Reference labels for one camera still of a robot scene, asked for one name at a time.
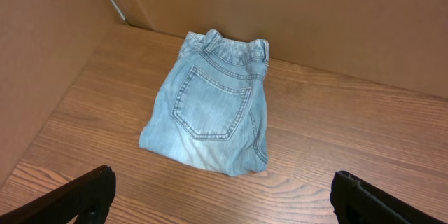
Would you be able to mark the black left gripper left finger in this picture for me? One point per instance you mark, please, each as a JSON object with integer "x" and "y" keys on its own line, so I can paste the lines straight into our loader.
{"x": 86, "y": 199}

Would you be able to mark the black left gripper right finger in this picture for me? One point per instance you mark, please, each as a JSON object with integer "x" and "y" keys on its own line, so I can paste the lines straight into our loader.
{"x": 356, "y": 201}

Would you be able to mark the light blue denim shorts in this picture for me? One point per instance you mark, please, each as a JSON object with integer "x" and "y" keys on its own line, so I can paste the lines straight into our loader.
{"x": 211, "y": 111}

